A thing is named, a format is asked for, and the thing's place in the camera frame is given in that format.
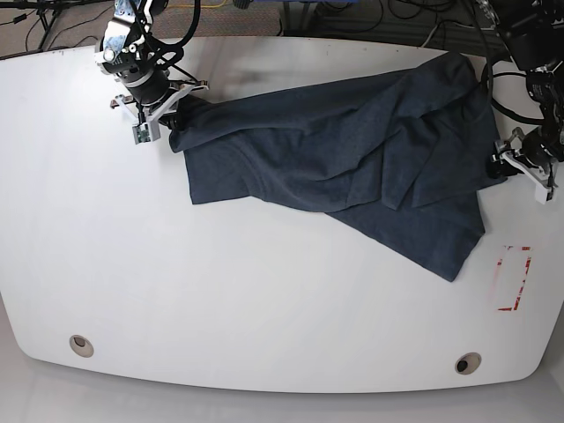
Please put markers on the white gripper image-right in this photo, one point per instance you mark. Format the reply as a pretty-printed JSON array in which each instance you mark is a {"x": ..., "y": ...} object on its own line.
[{"x": 525, "y": 154}]

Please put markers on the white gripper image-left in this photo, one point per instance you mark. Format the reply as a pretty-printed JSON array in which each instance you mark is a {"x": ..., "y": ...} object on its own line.
[{"x": 162, "y": 112}]

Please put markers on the dark blue T-shirt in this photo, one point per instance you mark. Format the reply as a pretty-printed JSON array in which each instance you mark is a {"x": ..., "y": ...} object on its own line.
[{"x": 399, "y": 157}]

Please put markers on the black robot arm image-left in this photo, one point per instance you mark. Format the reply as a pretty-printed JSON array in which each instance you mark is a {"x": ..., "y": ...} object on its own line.
[{"x": 147, "y": 67}]

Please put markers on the red tape rectangle marking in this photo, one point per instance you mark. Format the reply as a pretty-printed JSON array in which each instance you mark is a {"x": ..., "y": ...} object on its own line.
[{"x": 510, "y": 277}]

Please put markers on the wrist camera board image-left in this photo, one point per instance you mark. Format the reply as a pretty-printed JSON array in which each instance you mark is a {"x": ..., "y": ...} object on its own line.
[{"x": 141, "y": 134}]

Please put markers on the right table cable grommet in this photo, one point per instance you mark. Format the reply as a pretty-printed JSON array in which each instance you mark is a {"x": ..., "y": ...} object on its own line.
[{"x": 468, "y": 363}]

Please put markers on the table cable grommet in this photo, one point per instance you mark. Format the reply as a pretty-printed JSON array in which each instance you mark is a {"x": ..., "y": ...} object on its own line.
[
  {"x": 468, "y": 363},
  {"x": 81, "y": 346}
]

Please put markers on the left table cable grommet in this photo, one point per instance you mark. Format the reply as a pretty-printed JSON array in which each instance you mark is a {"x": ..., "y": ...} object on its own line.
[{"x": 81, "y": 346}]

